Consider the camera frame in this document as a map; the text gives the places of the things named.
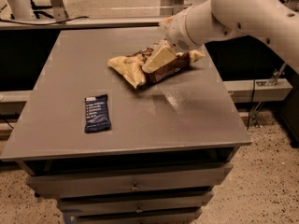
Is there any blue snack bar wrapper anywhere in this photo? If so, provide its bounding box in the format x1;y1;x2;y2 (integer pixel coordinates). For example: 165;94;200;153
85;94;111;133

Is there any grey drawer cabinet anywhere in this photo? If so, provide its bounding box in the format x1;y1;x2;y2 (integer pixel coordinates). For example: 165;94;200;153
2;27;250;224

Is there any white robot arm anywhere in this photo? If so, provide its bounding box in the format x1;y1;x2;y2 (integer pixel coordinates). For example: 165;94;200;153
159;0;299;73

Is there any black hanging cable right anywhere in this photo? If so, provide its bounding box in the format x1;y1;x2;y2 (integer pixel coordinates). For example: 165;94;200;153
247;78;258;131

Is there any grey metal post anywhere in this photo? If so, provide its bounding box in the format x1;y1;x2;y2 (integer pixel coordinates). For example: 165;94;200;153
50;0;68;21

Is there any drawer knob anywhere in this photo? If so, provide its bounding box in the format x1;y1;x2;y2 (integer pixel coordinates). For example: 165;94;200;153
130;181;140;192
135;205;143;214

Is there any brown chip bag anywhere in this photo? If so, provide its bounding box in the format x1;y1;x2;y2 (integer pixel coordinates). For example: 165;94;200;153
107;40;205;89

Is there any top drawer knob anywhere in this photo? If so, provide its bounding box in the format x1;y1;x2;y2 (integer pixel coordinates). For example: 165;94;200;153
130;181;140;192

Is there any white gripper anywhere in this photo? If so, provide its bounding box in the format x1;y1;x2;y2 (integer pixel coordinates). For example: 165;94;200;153
142;7;205;74

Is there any middle drawer knob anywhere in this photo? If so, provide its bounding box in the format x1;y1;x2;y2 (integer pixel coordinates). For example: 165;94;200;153
135;205;143;214

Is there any black cable on rail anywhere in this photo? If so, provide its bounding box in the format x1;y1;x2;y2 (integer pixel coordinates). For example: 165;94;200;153
0;15;91;26

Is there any white pipe top left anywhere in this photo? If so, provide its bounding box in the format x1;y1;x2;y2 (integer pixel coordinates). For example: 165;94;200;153
5;0;36;20

